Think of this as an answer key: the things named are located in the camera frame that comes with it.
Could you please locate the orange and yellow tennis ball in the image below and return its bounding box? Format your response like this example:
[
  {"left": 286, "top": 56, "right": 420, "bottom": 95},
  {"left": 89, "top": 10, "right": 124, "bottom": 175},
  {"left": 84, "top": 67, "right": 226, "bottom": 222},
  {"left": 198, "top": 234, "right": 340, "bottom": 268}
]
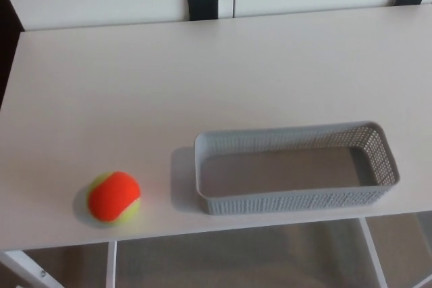
[{"left": 86, "top": 170, "right": 142, "bottom": 225}]

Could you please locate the grey perforated plastic basket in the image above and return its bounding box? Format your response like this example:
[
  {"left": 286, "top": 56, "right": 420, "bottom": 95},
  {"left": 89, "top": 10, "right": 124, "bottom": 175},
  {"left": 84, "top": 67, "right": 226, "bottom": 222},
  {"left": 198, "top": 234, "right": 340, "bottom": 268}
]
[{"left": 193, "top": 120, "right": 402, "bottom": 217}]

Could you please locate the white table frame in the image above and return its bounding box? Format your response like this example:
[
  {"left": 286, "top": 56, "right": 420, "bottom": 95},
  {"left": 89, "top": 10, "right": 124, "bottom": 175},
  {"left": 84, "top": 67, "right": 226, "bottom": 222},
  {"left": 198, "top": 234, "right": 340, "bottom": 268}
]
[{"left": 0, "top": 216, "right": 432, "bottom": 288}]

